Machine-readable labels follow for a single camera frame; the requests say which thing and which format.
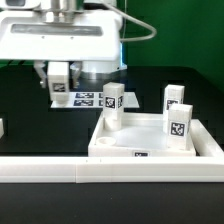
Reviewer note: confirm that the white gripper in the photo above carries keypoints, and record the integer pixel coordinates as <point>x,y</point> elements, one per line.
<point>56,30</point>

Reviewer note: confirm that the white square table top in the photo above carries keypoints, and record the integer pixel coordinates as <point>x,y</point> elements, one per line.
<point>141,135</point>

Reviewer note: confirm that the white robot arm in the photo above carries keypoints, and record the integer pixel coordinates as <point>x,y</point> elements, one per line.
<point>92,68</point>

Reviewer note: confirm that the white block at left edge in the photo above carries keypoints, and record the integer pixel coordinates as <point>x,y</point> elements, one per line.
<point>1,128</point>

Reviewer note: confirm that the white L-shaped obstacle fence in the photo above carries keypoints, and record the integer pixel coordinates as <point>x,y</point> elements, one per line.
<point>208,166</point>

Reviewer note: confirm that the white marker base plate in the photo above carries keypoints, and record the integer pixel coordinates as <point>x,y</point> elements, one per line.
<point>95,100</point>

